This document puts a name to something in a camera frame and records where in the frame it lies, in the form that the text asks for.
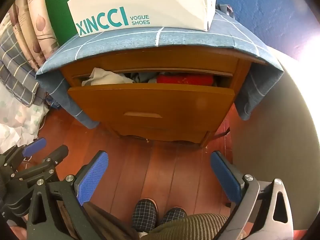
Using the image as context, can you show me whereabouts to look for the blue checked cloth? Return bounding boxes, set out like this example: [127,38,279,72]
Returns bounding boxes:
[35,4,284,128]

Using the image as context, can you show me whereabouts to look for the white crumpled garment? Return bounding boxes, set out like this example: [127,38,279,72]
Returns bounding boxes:
[81,67,135,86]

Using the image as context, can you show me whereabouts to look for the plaid slipper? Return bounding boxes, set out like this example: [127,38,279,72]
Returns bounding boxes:
[132,199,158,233]
[160,207,187,227]

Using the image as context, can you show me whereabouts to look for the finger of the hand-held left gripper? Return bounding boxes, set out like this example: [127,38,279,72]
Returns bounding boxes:
[0,138,47,170]
[11,144,69,188]

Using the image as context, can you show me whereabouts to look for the grey-blue garment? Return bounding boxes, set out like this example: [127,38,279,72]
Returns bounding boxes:
[130,72,160,83]

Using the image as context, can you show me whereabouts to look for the white shoe box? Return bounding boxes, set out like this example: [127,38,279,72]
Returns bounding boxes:
[67,0,217,38]

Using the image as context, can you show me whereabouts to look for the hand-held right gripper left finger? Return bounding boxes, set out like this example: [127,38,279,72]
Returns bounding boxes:
[26,151,109,240]

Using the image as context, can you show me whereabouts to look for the green bag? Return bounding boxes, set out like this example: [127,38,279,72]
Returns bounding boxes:
[43,0,100,47]

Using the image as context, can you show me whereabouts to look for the operator's ribbed trousers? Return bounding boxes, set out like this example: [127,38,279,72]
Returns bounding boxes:
[147,212,229,240]

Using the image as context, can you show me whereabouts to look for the plaid bedding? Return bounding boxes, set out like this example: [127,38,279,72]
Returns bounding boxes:
[0,25,48,108]

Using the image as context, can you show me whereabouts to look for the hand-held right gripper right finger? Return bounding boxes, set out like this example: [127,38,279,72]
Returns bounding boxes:
[210,151,294,240]

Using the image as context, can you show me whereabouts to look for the red garment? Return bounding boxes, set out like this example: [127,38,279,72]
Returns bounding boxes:
[157,74,214,86]

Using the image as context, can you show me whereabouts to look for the wooden nightstand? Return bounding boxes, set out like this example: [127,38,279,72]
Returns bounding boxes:
[60,47,265,148]

